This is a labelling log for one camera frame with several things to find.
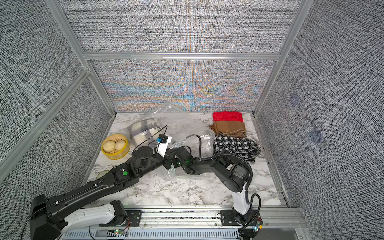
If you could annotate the aluminium frame corner post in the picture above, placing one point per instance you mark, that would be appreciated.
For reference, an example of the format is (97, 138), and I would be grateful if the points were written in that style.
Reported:
(67, 30)

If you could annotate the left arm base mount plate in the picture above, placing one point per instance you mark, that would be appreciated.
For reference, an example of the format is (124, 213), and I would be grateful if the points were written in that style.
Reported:
(130, 218)

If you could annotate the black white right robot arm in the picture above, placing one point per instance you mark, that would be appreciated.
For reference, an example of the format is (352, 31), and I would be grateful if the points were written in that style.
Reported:
(233, 171)

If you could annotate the white steamed bun left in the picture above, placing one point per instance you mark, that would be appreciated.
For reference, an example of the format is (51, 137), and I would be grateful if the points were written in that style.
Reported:
(109, 146)

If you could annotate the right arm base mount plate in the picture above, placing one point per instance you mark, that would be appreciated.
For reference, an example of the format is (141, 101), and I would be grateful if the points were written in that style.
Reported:
(229, 216)

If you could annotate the black white houndstooth scarf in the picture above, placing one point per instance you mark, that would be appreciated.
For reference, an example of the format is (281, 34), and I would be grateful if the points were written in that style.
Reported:
(245, 148)

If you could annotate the grey cream plaid scarf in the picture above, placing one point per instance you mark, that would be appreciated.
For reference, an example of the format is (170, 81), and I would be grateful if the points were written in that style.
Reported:
(145, 129)

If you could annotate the white steamed bun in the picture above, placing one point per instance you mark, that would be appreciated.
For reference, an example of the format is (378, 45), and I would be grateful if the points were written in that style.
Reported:
(120, 145)
(109, 146)

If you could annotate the aluminium front rail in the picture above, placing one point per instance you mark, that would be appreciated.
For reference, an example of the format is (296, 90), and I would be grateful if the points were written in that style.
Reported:
(272, 217)

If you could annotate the yellow rimmed bamboo steamer basket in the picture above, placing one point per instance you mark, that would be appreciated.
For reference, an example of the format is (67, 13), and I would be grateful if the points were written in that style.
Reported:
(116, 155)

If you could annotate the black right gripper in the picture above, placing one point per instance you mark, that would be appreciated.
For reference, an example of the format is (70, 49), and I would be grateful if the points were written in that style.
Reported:
(173, 165)

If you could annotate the aluminium right corner post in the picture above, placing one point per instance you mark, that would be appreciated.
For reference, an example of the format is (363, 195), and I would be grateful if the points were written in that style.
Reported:
(288, 43)

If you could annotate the red knitted scarf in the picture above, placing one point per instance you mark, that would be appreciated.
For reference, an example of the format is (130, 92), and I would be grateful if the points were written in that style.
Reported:
(226, 116)

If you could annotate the brown striped fringed scarf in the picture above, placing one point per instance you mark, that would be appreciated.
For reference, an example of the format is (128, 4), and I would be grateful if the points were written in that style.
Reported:
(229, 128)

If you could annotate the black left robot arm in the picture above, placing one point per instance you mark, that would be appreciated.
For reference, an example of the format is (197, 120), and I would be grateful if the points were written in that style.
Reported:
(48, 214)

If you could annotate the white steamed bun right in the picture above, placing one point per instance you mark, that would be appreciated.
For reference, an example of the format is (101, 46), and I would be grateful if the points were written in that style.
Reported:
(120, 145)

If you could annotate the clear plastic vacuum bag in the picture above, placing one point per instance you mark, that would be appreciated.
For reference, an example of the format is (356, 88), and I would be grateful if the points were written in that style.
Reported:
(186, 129)

